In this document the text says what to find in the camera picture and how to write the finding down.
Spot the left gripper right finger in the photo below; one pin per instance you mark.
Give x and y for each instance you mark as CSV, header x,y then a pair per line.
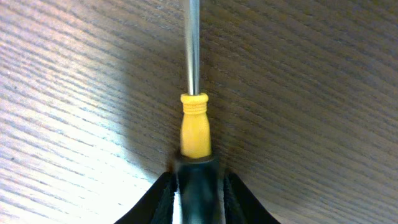
x,y
240,204

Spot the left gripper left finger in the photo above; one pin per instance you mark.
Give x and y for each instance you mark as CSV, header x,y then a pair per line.
x,y
156,206

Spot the black yellow screwdriver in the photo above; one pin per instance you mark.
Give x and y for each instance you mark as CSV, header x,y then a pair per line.
x,y
197,169

